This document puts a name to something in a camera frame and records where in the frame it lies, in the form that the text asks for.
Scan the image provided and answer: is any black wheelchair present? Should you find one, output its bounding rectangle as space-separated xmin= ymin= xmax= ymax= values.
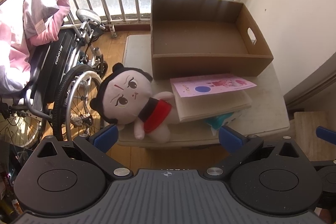
xmin=0 ymin=9 xmax=109 ymax=151

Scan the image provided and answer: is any brown cardboard box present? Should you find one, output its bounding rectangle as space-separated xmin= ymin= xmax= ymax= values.
xmin=150 ymin=0 xmax=274 ymax=81

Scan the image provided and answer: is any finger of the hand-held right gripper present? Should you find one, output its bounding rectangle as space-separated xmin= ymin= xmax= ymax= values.
xmin=316 ymin=126 xmax=336 ymax=144

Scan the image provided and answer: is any teal wet wipes pack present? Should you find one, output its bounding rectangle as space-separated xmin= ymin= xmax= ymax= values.
xmin=203 ymin=110 xmax=246 ymax=135

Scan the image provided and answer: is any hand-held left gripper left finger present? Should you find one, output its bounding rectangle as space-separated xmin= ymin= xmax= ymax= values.
xmin=35 ymin=124 xmax=133 ymax=180

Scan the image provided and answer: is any pink white bedding pile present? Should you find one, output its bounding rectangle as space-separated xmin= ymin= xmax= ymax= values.
xmin=0 ymin=0 xmax=71 ymax=94

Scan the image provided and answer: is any beige plastic desktop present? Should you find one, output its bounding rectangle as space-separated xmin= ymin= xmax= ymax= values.
xmin=117 ymin=34 xmax=290 ymax=148

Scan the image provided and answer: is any black-haired plush doll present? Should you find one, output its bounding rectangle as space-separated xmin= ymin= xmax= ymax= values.
xmin=90 ymin=63 xmax=183 ymax=144

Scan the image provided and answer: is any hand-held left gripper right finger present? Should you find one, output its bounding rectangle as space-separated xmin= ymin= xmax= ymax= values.
xmin=203 ymin=125 xmax=302 ymax=180

